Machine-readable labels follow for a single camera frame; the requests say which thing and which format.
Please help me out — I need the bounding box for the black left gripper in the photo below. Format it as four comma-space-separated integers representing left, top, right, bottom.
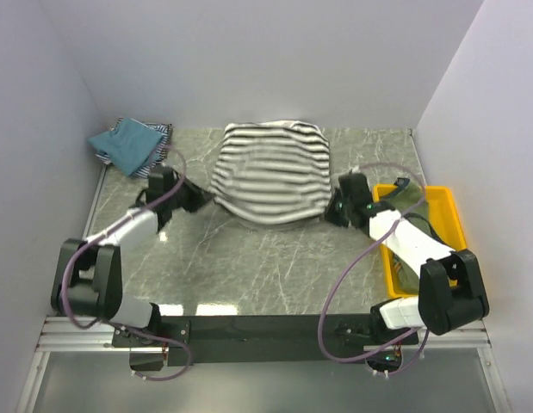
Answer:
167, 173, 217, 214

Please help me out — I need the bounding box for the black white striped tank top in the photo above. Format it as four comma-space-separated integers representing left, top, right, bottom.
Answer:
208, 120, 332, 226

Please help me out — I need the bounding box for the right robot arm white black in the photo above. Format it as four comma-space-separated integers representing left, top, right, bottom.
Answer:
325, 172, 490, 343

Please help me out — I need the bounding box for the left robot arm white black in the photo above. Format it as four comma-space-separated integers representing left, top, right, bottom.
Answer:
51, 166, 213, 346

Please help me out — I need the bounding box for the folded blue striped tank top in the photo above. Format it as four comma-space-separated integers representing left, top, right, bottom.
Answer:
89, 118, 170, 178

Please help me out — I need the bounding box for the dark green garment in bin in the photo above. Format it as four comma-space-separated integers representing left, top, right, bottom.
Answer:
381, 177, 443, 294

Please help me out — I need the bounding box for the folded black striped garment underneath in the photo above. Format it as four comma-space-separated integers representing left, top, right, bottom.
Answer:
155, 124, 173, 164

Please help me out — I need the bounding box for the yellow plastic bin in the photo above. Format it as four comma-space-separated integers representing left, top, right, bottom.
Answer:
379, 186, 467, 299

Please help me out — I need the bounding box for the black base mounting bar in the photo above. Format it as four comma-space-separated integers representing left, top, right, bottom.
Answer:
111, 313, 420, 372

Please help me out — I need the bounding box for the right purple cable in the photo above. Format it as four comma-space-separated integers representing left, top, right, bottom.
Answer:
317, 162, 431, 378

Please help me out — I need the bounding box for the purple cable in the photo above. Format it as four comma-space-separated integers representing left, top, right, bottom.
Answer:
61, 145, 194, 383
317, 162, 431, 378

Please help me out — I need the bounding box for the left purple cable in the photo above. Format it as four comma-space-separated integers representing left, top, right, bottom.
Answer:
61, 145, 194, 383

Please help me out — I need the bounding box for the aluminium frame rail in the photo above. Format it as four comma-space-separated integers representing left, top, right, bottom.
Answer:
15, 163, 164, 413

